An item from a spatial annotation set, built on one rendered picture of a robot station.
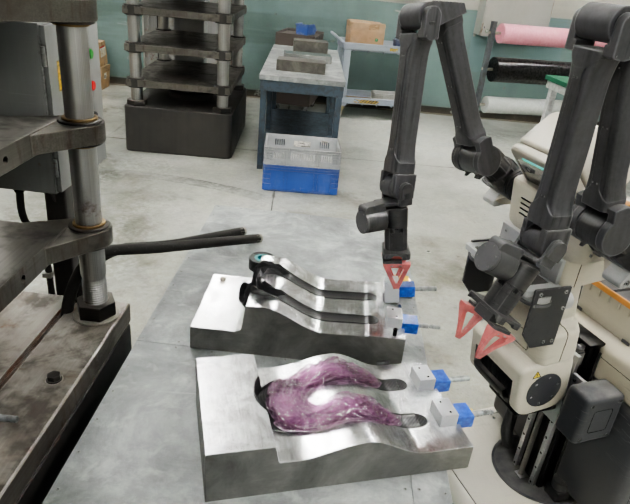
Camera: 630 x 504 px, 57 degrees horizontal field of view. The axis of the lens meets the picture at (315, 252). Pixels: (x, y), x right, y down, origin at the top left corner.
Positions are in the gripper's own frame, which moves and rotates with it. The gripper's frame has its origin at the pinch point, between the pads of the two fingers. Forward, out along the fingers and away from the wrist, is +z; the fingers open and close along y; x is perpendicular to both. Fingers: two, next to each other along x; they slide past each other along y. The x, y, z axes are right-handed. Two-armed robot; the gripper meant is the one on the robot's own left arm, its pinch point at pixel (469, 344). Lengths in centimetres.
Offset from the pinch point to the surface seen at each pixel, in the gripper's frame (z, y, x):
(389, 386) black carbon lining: 18.1, -7.8, -3.7
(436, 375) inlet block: 11.7, -6.6, 4.8
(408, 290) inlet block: 3.8, -31.5, 7.0
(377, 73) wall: -77, -612, 277
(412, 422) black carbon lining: 18.3, 3.2, -4.1
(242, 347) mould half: 32, -33, -25
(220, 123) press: 42, -418, 65
